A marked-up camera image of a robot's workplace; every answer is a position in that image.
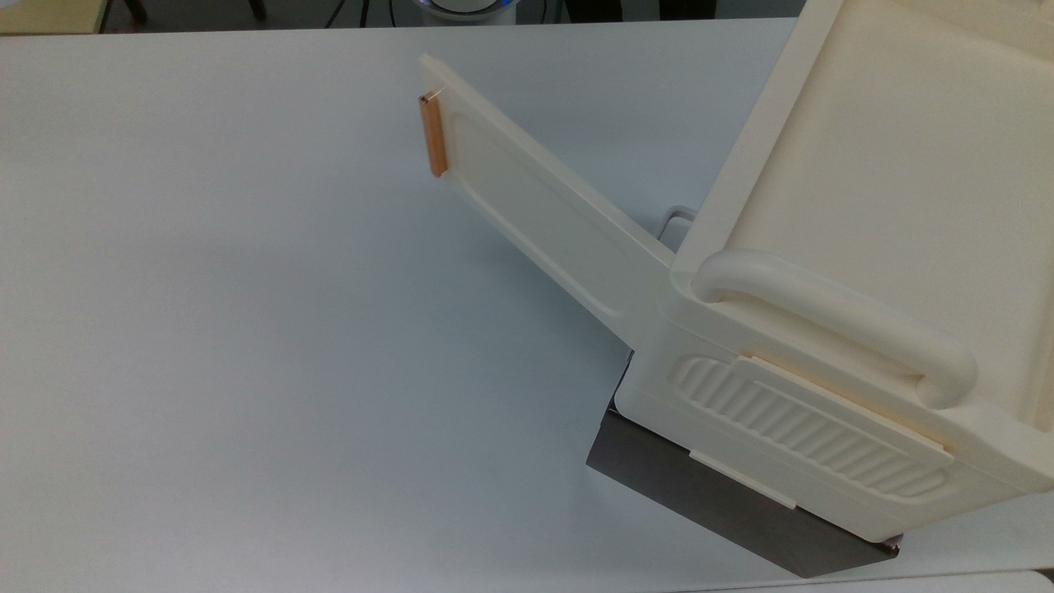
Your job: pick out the cream cabinet door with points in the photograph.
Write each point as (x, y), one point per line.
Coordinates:
(535, 206)

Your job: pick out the white and blue robot base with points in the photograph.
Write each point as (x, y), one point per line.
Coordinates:
(465, 8)

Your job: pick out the cream plastic storage cabinet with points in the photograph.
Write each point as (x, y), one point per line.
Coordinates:
(889, 165)

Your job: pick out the yellow table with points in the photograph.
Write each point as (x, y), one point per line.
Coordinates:
(45, 15)

